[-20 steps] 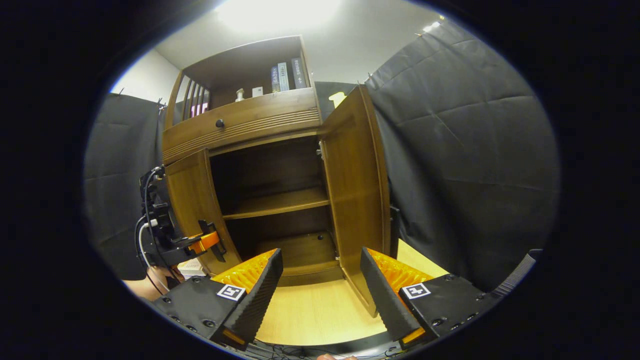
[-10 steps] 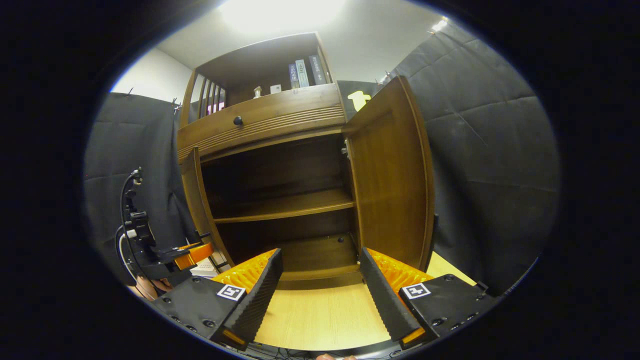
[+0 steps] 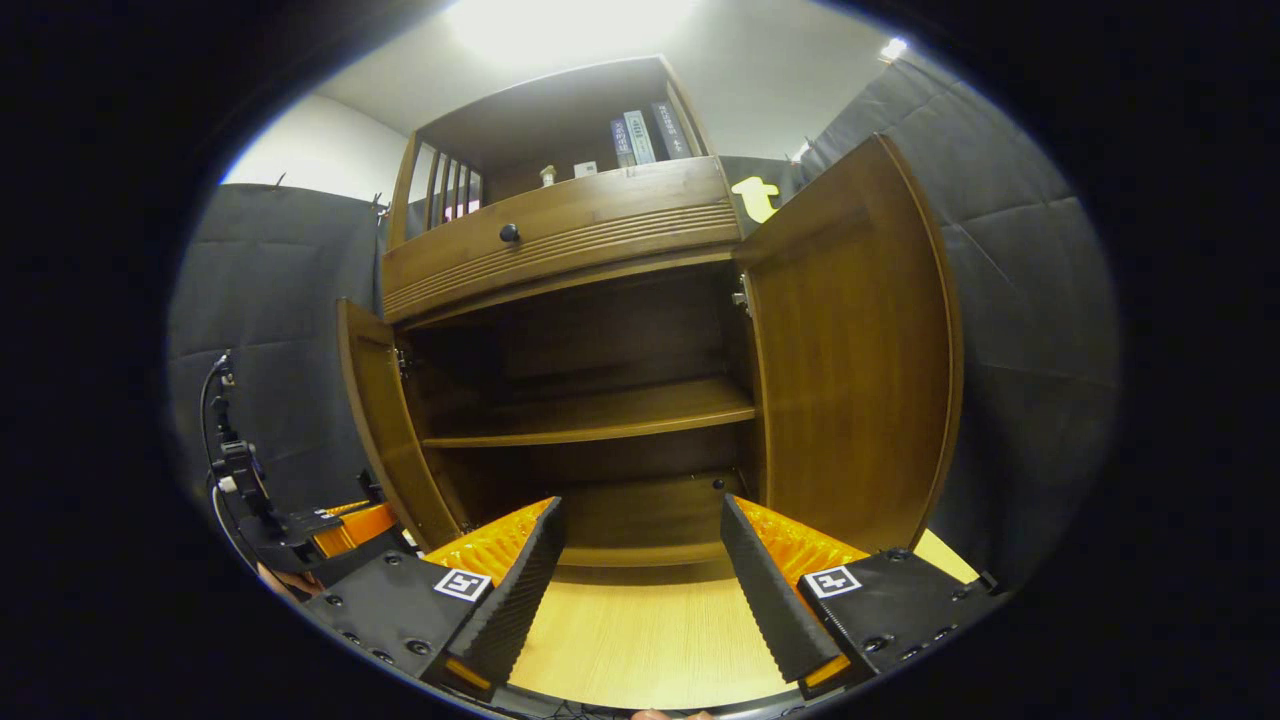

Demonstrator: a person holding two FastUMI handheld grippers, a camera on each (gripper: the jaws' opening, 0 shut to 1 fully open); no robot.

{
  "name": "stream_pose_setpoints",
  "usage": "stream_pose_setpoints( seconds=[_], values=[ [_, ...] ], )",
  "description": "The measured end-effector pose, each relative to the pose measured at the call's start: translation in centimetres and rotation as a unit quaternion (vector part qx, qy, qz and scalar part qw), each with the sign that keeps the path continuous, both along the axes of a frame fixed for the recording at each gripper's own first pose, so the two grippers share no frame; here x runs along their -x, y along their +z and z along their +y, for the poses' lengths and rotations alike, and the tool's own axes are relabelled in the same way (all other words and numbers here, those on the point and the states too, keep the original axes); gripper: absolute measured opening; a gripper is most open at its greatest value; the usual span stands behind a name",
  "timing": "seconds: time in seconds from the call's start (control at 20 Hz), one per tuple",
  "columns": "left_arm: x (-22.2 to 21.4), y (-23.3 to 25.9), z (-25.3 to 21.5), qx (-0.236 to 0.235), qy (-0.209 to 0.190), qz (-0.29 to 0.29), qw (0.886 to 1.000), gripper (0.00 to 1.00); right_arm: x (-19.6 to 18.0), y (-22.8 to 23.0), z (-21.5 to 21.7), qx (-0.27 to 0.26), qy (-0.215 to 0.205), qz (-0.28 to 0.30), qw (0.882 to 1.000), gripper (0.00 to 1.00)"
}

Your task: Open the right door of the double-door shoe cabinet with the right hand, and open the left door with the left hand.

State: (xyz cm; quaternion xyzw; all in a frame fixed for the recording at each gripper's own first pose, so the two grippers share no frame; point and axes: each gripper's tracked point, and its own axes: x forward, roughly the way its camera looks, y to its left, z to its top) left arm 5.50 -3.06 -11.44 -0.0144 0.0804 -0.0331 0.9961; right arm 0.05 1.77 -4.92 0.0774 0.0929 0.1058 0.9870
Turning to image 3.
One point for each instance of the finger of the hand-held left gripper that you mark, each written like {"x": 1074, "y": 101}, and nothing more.
{"x": 350, "y": 527}

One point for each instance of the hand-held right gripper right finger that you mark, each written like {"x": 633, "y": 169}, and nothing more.
{"x": 770, "y": 600}

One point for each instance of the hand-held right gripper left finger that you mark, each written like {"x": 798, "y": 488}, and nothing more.
{"x": 520, "y": 600}

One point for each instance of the wooden shoe cabinet door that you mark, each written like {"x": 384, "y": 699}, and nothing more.
{"x": 850, "y": 350}
{"x": 380, "y": 400}

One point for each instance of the wooden drawer with black knob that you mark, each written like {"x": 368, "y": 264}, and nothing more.
{"x": 600, "y": 225}

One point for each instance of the small white box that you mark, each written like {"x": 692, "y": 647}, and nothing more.
{"x": 586, "y": 170}

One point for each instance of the blue spine book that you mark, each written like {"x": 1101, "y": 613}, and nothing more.
{"x": 622, "y": 145}

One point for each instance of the grey spine book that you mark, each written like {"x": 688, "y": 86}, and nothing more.
{"x": 640, "y": 138}

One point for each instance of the dark spine book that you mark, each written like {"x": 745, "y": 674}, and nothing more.
{"x": 672, "y": 130}

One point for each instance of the large ceiling light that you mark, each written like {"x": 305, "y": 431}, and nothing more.
{"x": 570, "y": 25}

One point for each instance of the small ceiling light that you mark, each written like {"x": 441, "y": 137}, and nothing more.
{"x": 893, "y": 48}

